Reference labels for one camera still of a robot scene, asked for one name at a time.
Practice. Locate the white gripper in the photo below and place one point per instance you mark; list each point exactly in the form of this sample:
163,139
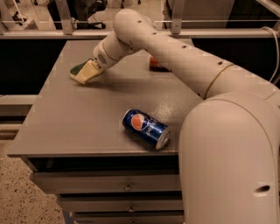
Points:
101,56

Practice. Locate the green and yellow sponge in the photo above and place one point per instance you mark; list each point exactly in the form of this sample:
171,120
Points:
74,71

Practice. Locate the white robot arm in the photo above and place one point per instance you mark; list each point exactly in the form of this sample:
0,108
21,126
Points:
228,144

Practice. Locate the orange crushed soda can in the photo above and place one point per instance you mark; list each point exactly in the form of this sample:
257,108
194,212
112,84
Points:
156,66

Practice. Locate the blue pepsi can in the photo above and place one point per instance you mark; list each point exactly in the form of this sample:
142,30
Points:
148,128

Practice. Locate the grey metal railing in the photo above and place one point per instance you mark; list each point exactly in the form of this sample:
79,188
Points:
28,22

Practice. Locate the black office chair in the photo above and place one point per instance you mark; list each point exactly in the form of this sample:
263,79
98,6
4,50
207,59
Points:
80,11

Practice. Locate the grey drawer cabinet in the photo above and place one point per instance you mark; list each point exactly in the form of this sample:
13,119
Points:
74,141

